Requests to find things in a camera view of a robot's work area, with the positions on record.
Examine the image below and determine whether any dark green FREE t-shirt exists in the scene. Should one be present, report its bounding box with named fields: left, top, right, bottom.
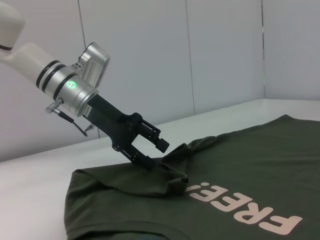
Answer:
left=63, top=114, right=320, bottom=240

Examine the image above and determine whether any silver cable connector plug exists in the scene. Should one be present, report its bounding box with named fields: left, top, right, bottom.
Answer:
left=44, top=98, right=65, bottom=116

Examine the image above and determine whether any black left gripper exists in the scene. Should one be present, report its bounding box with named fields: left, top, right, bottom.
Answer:
left=86, top=93, right=171, bottom=169

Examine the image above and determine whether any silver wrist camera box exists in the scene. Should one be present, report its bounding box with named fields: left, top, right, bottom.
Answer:
left=78, top=42, right=111, bottom=89

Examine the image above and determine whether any thin black cable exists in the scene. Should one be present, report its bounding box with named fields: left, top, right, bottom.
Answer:
left=59, top=111, right=95, bottom=137

